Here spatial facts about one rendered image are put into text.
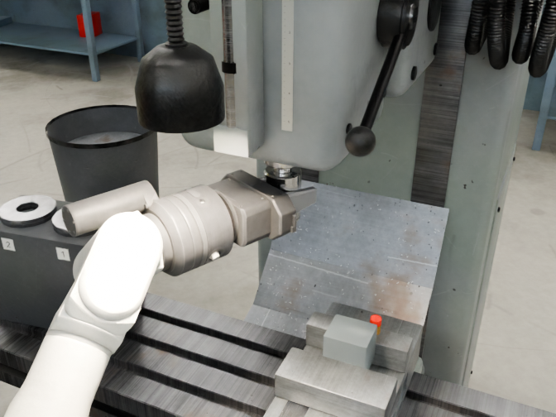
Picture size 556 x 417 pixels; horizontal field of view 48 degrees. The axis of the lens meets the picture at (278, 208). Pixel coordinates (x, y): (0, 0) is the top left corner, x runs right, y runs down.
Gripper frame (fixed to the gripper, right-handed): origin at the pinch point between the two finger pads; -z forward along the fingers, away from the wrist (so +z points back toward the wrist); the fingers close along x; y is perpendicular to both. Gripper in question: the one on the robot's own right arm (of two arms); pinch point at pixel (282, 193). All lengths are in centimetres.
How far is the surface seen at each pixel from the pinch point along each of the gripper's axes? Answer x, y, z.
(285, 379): -7.7, 22.2, 5.7
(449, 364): -3, 51, -43
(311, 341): -2.2, 24.8, -4.1
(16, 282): 39, 24, 24
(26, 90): 453, 123, -118
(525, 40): -13.4, -17.6, -28.1
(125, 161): 166, 70, -59
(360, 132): -15.9, -14.1, 4.3
